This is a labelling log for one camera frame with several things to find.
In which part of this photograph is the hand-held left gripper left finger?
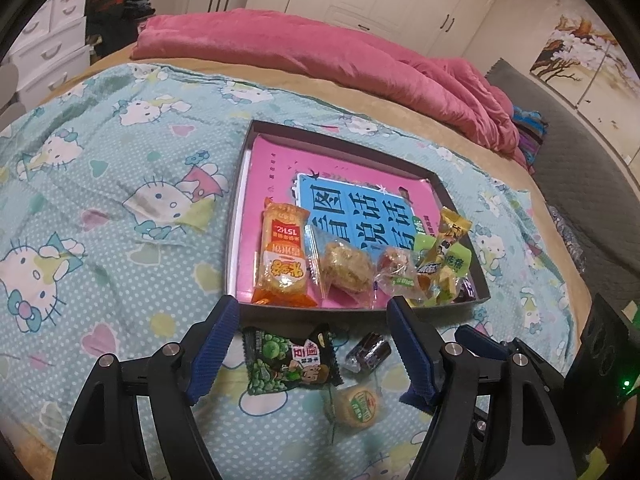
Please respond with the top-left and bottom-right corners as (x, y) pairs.
(52, 294), (241, 480)

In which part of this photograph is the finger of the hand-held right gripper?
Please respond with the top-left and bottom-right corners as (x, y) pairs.
(472, 395), (503, 466)
(454, 324), (571, 391)

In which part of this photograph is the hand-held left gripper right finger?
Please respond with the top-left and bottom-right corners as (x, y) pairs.
(387, 296), (596, 480)

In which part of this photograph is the green pea snack packet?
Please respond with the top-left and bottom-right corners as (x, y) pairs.
(242, 322), (346, 396)

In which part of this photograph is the orange rice cracker packet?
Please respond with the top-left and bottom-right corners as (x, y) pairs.
(250, 199), (318, 308)

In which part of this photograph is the yellow snack packet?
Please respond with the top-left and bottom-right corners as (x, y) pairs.
(432, 207), (473, 256)

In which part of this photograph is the dark shallow box tray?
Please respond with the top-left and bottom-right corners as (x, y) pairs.
(225, 119), (491, 311)

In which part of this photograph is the dark wrapped candy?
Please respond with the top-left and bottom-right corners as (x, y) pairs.
(345, 332), (393, 373)

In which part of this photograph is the purple wrapped candy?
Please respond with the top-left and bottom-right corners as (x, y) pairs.
(452, 277), (478, 303)

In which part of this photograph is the round pastry green label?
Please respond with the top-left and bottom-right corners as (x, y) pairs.
(325, 380), (383, 431)

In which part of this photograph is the green cartoon snack packet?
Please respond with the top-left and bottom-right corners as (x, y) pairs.
(412, 232), (473, 306)

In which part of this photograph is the clear packet with red snack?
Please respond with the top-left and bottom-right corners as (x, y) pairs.
(372, 250), (433, 303)

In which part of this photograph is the clear wrapped brown cake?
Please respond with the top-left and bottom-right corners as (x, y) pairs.
(305, 225), (378, 308)

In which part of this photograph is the dark patterned cloth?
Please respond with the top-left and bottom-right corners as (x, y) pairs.
(547, 204), (587, 273)

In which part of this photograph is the green cloth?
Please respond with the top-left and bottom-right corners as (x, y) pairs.
(582, 440), (631, 480)

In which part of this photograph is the grey padded headboard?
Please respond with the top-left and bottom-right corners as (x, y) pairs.
(485, 59), (640, 311)

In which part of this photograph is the colourful striped cloth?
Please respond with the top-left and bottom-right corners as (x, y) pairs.
(510, 105), (548, 173)

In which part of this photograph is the cartoon cat printed blanket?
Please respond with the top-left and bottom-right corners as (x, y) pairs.
(0, 62), (576, 480)

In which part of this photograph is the pink duvet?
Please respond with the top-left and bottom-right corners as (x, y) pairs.
(131, 10), (528, 166)

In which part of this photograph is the white wardrobe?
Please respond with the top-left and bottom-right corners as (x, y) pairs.
(185, 0), (501, 61)

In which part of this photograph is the pile of dark clothes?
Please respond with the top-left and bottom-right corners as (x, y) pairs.
(82, 0), (156, 61)

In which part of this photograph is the white drawer chest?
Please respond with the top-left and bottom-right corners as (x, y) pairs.
(0, 0), (93, 106)

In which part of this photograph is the floral wall painting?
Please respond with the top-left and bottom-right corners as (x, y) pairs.
(529, 12), (640, 161)

